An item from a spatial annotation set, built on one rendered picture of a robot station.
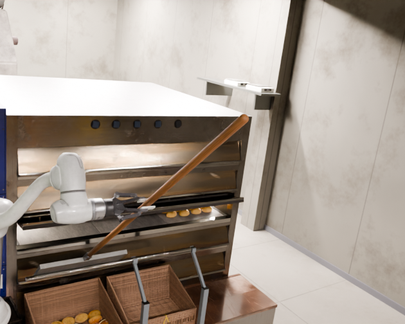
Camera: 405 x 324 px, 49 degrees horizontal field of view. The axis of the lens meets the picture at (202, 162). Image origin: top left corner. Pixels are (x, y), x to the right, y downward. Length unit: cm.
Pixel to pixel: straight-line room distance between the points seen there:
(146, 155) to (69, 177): 157
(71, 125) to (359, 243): 390
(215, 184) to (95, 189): 104
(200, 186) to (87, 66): 785
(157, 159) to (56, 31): 780
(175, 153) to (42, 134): 102
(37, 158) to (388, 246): 399
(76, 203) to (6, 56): 566
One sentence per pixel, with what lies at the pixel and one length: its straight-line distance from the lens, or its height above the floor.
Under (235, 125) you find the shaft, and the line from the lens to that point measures 141.
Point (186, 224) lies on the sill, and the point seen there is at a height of 118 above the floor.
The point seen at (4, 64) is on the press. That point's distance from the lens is 733.
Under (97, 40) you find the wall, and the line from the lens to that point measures 1125.
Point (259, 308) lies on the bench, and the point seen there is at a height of 58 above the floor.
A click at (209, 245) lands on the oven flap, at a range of 399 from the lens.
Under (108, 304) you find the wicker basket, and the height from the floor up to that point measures 76.
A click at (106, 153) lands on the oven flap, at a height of 183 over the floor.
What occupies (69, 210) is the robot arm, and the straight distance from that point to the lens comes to 185.
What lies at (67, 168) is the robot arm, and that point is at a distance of 187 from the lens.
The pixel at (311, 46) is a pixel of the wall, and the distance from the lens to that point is 621.
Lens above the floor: 270
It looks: 16 degrees down
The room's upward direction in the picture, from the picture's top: 7 degrees clockwise
